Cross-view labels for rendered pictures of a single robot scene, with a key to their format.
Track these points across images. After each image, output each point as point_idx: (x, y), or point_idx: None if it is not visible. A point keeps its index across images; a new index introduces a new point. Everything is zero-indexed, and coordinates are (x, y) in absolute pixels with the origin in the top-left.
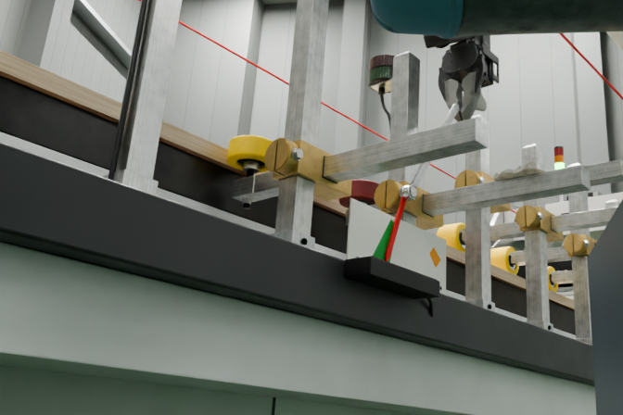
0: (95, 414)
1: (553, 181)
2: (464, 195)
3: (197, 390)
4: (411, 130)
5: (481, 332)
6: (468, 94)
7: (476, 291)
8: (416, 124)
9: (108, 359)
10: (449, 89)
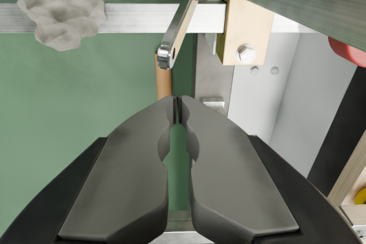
0: None
1: (15, 0)
2: (151, 1)
3: None
4: None
5: (193, 72)
6: (136, 130)
7: (212, 108)
8: (291, 7)
9: None
10: (244, 171)
